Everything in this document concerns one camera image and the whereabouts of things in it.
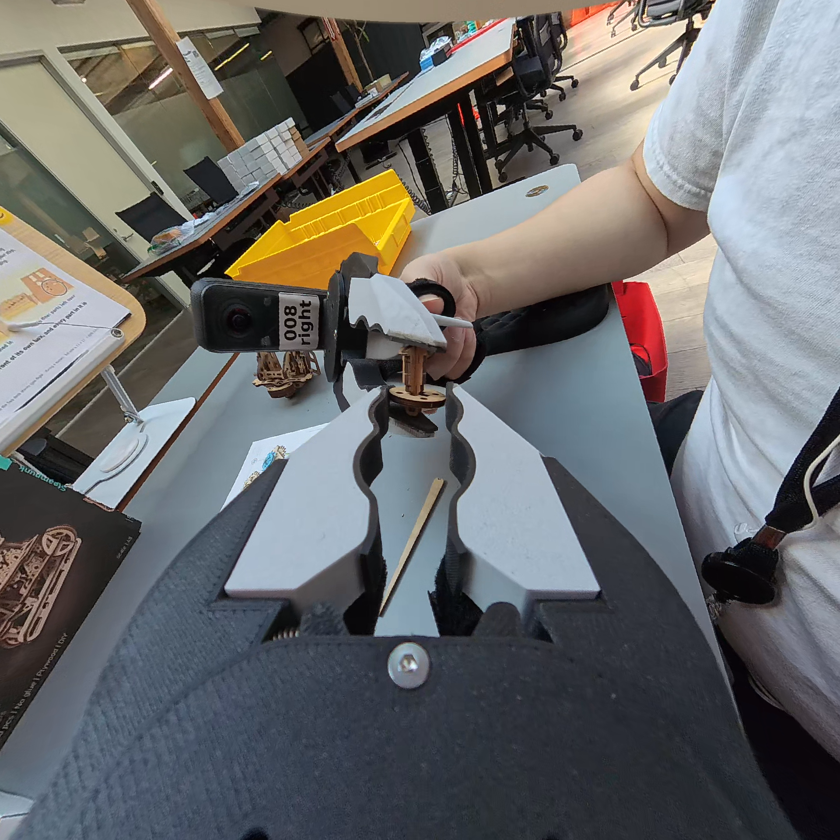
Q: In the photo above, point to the black padded cushion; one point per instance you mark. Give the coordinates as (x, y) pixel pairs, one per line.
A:
(558, 315)

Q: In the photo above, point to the paper instruction sheet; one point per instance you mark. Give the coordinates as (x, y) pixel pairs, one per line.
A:
(46, 328)

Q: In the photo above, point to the white desk with wooden edge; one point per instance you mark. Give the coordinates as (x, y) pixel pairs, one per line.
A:
(446, 79)

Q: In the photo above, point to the stack of white boxes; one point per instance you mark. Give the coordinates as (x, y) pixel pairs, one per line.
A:
(262, 151)

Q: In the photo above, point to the wooden axle gear part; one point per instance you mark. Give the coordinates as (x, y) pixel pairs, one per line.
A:
(417, 397)

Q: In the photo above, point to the small wooden ship model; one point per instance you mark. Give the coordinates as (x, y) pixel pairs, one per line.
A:
(282, 377)

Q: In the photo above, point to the person's white t-shirt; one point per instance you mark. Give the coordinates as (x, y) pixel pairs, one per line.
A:
(754, 262)

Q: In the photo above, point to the wooden post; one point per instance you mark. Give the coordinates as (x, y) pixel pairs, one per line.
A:
(190, 72)

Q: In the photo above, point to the printed instruction booklet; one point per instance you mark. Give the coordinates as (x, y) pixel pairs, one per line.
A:
(269, 456)

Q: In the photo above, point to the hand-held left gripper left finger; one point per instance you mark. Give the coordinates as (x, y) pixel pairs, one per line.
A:
(308, 525)

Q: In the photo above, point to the person's right forearm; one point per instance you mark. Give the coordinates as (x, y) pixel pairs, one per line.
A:
(558, 229)

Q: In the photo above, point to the white paper notice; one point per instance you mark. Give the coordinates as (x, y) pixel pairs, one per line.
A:
(200, 65)

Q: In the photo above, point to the grey desk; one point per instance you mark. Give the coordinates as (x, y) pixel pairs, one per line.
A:
(558, 426)

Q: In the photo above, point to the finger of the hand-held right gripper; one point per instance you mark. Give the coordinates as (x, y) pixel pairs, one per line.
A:
(380, 346)
(394, 308)

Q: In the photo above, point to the black puzzle kit box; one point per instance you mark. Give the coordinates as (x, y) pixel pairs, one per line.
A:
(65, 590)

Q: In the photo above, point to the black office chair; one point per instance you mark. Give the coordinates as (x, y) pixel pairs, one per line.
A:
(525, 85)
(151, 216)
(558, 39)
(676, 39)
(210, 178)

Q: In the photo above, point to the dark wooden desk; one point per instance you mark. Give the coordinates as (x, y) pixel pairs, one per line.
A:
(210, 226)

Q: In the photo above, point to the red plastic bin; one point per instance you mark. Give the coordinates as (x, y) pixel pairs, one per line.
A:
(640, 321)

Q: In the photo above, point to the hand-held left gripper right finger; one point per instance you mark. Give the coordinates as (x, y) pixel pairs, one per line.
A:
(518, 525)

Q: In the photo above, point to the thin wooden stick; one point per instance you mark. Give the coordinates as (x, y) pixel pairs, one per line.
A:
(413, 541)

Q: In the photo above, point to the yellow plastic bin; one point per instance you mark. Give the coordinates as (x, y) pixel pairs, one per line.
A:
(308, 243)

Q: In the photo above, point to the person's right hand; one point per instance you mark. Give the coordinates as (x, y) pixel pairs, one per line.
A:
(466, 295)

